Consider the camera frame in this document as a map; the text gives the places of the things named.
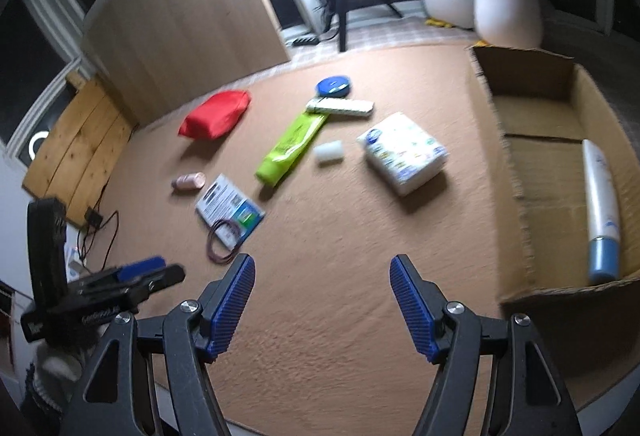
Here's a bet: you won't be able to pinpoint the black tripod cable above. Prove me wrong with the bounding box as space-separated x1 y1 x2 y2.
312 0 337 42

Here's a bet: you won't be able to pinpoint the cardboard box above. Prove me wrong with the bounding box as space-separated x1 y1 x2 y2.
465 44 640 317

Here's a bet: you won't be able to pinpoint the white power strip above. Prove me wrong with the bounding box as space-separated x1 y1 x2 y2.
65 243 88 282

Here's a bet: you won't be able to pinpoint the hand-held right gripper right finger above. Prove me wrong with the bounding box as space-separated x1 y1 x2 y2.
389 253 583 436

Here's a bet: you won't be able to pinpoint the green tube packet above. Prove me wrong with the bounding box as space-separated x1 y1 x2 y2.
255 110 333 187

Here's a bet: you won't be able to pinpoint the white window frame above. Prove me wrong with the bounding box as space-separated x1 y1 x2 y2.
0 0 98 167

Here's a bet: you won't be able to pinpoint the pine plank panel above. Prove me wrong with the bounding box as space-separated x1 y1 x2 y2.
22 70 133 227

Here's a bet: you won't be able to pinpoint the small pink bottle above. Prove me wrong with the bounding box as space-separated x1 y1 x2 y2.
171 172 206 192

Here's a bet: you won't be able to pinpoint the checkered sheet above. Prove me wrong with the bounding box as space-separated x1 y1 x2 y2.
135 14 481 137

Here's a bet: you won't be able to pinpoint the red fabric pouch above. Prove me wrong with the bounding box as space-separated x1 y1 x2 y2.
178 90 252 140

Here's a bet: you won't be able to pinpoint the white printed tissue pack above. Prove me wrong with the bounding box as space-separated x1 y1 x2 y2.
356 111 447 197

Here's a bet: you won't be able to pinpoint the light wood board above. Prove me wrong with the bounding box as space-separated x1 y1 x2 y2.
82 0 292 127

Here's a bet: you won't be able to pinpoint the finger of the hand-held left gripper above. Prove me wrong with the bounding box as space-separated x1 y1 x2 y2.
117 257 168 282
125 265 186 303

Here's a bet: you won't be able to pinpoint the brown hair ties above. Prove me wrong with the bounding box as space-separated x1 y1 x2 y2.
207 219 243 264

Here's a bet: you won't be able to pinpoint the white tube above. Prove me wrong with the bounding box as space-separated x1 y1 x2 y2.
306 97 375 118

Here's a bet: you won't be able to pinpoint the white bottle blue cap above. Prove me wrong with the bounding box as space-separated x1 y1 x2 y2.
581 139 622 284

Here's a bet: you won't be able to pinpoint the blue white card packet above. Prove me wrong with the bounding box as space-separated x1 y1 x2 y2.
195 173 265 249

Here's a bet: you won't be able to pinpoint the small white jar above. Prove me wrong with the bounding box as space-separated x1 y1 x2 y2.
315 141 346 164

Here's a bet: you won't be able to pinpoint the dark adapter cable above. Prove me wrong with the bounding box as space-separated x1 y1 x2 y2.
75 210 121 267

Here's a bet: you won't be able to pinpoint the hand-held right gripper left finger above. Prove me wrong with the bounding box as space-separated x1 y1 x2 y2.
60 253 257 436

